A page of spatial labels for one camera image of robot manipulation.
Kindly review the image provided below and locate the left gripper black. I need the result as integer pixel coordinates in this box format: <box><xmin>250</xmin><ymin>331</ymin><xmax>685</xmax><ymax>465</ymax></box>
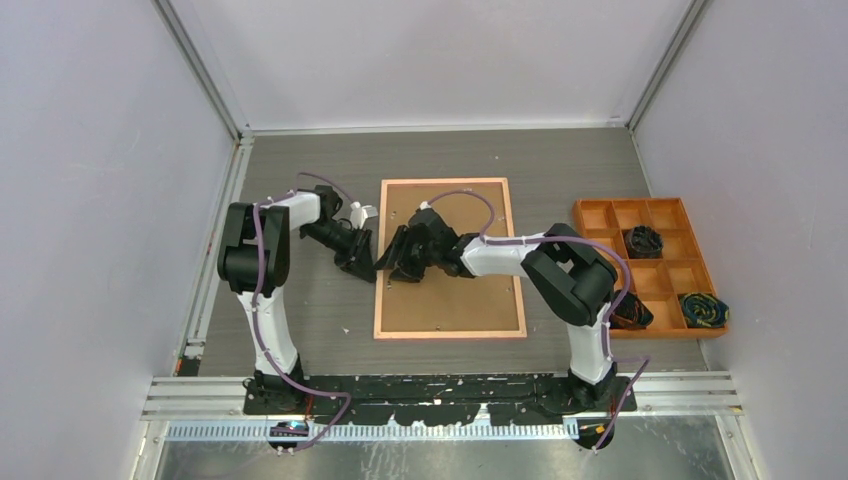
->
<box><xmin>302</xmin><ymin>221</ymin><xmax>378</xmax><ymax>283</ymax></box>

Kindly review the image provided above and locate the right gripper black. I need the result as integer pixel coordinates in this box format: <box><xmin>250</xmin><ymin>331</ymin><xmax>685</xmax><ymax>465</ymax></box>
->
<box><xmin>375</xmin><ymin>224</ymin><xmax>441</xmax><ymax>283</ymax></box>

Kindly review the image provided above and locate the brown backing board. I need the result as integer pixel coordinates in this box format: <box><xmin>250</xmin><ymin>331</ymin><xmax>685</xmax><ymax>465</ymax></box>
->
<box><xmin>380</xmin><ymin>183</ymin><xmax>522</xmax><ymax>334</ymax></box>

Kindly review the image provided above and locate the pink wooden picture frame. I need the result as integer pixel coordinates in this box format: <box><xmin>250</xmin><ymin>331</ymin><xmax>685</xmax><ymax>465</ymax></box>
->
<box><xmin>372</xmin><ymin>176</ymin><xmax>529</xmax><ymax>342</ymax></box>

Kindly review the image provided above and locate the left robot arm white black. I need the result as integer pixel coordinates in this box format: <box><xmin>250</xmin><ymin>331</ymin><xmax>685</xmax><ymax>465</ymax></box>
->
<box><xmin>217</xmin><ymin>185</ymin><xmax>378</xmax><ymax>414</ymax></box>

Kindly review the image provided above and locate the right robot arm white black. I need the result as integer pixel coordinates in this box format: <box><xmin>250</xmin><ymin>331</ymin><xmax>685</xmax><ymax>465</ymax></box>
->
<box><xmin>375</xmin><ymin>208</ymin><xmax>618</xmax><ymax>411</ymax></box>

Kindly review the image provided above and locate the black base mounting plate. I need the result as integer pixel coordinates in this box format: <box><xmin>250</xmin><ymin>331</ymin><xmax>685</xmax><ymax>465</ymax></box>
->
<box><xmin>242</xmin><ymin>373</ymin><xmax>636</xmax><ymax>427</ymax></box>

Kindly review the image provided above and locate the dark red-striped rolled item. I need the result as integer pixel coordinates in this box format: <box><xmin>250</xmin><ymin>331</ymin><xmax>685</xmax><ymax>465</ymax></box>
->
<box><xmin>610</xmin><ymin>291</ymin><xmax>654</xmax><ymax>330</ymax></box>

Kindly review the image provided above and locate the orange compartment tray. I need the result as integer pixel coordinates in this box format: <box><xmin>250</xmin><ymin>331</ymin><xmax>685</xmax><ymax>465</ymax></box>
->
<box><xmin>572</xmin><ymin>198</ymin><xmax>728</xmax><ymax>339</ymax></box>

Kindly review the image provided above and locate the blue yellow rolled item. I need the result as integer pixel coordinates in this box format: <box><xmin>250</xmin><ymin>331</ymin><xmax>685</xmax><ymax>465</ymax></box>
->
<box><xmin>678</xmin><ymin>292</ymin><xmax>730</xmax><ymax>329</ymax></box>

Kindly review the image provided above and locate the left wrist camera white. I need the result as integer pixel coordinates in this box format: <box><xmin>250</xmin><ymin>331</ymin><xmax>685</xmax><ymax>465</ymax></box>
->
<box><xmin>349</xmin><ymin>201</ymin><xmax>379</xmax><ymax>230</ymax></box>

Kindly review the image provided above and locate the aluminium front rail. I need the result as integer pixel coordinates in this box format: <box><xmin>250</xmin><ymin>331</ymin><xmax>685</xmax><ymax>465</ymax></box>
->
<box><xmin>142</xmin><ymin>371</ymin><xmax>743</xmax><ymax>425</ymax></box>

